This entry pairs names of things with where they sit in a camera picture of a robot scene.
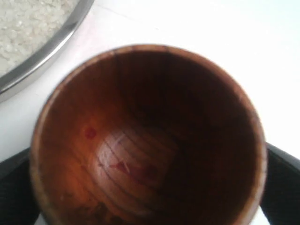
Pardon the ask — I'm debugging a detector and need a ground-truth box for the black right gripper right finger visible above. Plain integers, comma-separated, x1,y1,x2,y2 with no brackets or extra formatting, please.
260,143,300,225

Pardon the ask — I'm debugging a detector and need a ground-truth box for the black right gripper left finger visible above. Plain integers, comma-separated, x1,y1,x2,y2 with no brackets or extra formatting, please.
0,149,40,225

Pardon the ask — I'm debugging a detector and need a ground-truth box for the brown wooden cup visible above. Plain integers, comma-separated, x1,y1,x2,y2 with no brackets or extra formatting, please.
30,45,267,225

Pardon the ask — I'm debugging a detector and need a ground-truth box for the steel pan of rice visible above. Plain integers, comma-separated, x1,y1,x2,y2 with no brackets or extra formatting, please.
0,0,94,101

